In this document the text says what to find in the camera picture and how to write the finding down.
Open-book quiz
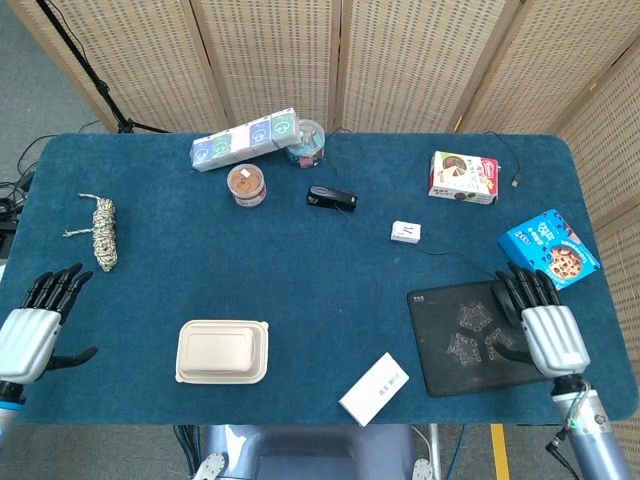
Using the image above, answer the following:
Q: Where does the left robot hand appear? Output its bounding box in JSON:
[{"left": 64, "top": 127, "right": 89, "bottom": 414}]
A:
[{"left": 0, "top": 263, "right": 99, "bottom": 385}]

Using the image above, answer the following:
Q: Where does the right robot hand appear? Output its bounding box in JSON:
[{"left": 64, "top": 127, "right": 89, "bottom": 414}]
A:
[{"left": 487, "top": 260, "right": 592, "bottom": 380}]

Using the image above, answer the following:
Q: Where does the thin black mouse cable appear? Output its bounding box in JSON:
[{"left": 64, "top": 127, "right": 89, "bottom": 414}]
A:
[{"left": 322, "top": 127, "right": 499, "bottom": 284}]

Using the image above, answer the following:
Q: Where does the blue cookie box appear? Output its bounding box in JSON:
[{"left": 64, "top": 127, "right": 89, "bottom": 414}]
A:
[{"left": 496, "top": 208, "right": 602, "bottom": 292}]

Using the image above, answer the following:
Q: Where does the black mouse pad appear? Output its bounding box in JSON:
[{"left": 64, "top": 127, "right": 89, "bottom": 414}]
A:
[{"left": 406, "top": 277, "right": 557, "bottom": 399}]

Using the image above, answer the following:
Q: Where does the small white box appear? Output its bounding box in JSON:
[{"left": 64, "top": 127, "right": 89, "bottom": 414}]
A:
[{"left": 390, "top": 219, "right": 422, "bottom": 245}]

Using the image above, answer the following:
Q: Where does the white red cake box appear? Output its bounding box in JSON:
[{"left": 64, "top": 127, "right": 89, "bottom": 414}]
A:
[{"left": 427, "top": 150, "right": 501, "bottom": 206}]

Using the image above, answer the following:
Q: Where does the beige lunch box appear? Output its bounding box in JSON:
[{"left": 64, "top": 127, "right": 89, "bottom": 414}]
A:
[{"left": 174, "top": 319, "right": 271, "bottom": 385}]

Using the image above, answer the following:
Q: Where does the blue table mat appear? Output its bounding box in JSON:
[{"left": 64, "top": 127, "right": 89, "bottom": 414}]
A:
[{"left": 0, "top": 130, "right": 632, "bottom": 427}]

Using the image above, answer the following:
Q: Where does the silver table leg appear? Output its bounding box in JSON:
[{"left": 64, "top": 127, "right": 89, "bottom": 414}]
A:
[{"left": 427, "top": 424, "right": 444, "bottom": 480}]

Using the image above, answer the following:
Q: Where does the white rectangular carton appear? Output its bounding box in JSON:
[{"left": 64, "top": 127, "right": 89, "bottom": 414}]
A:
[{"left": 338, "top": 351, "right": 410, "bottom": 427}]

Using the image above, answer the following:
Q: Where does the black tripod stand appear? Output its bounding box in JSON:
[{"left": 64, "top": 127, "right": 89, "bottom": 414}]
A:
[{"left": 35, "top": 0, "right": 174, "bottom": 135}]

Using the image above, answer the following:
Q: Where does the black stapler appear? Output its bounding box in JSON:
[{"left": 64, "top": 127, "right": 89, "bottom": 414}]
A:
[{"left": 305, "top": 184, "right": 359, "bottom": 214}]

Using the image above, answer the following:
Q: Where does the blue-grey robot torso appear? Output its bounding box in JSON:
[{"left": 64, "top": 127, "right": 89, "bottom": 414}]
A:
[{"left": 199, "top": 424, "right": 416, "bottom": 480}]

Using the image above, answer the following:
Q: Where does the tissue packets multipack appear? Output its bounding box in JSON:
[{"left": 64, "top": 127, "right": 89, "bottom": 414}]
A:
[{"left": 191, "top": 107, "right": 302, "bottom": 174}]

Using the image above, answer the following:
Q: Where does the clear jar of binder clips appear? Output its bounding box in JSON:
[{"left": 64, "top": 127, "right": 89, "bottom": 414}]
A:
[{"left": 286, "top": 119, "right": 326, "bottom": 170}]

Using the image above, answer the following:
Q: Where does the wicker folding screen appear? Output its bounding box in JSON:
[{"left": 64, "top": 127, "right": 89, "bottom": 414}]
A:
[{"left": 7, "top": 0, "right": 640, "bottom": 480}]

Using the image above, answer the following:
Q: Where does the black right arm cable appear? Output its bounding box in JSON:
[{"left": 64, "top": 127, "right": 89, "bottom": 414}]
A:
[{"left": 544, "top": 433, "right": 586, "bottom": 480}]

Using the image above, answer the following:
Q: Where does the braided rope bundle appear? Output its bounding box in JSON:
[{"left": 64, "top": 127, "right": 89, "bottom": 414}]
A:
[{"left": 63, "top": 193, "right": 119, "bottom": 273}]

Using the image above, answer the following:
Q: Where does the black floor cable tangle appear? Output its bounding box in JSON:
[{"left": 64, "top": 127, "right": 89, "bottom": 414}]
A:
[{"left": 0, "top": 133, "right": 59, "bottom": 224}]

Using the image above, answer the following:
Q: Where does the blue floor cable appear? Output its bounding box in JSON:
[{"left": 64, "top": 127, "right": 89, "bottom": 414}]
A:
[{"left": 446, "top": 424, "right": 466, "bottom": 480}]

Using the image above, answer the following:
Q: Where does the black USB cable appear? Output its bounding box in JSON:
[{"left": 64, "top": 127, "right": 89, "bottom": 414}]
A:
[{"left": 487, "top": 130, "right": 525, "bottom": 190}]

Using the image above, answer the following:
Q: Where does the black cable bundle under table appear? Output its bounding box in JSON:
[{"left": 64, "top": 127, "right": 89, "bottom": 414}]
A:
[{"left": 173, "top": 424, "right": 201, "bottom": 476}]

